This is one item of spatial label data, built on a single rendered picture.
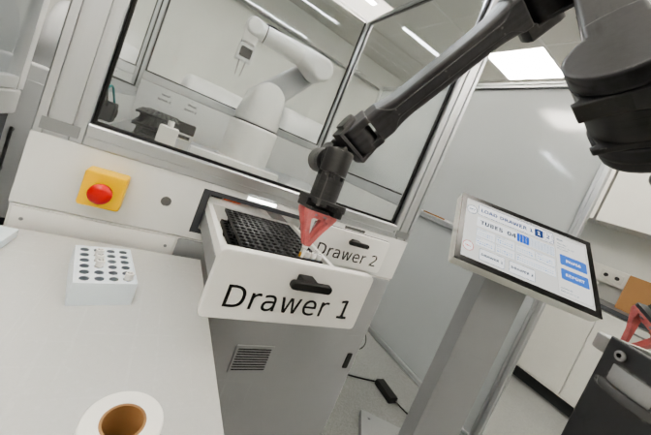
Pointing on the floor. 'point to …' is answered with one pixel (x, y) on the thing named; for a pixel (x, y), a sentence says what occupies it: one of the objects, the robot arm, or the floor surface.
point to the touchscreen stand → (457, 362)
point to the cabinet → (242, 338)
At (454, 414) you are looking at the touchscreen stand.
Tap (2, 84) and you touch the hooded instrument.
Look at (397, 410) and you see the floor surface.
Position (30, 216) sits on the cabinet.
